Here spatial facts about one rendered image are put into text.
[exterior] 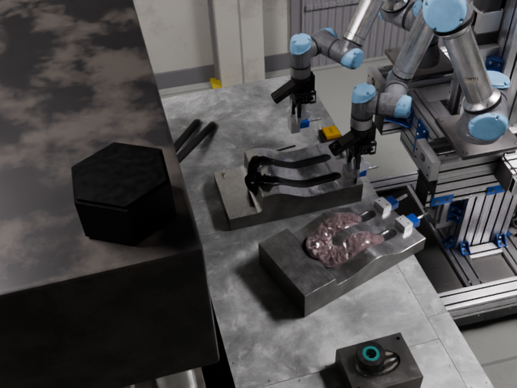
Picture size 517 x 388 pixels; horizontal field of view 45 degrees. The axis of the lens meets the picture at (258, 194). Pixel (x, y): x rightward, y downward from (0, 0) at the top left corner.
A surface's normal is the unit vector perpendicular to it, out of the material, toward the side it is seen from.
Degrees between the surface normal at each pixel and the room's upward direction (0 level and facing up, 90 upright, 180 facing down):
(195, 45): 90
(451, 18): 83
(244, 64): 90
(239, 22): 90
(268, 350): 0
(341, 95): 0
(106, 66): 0
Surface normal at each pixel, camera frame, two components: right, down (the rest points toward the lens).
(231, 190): -0.04, -0.72
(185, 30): 0.22, 0.67
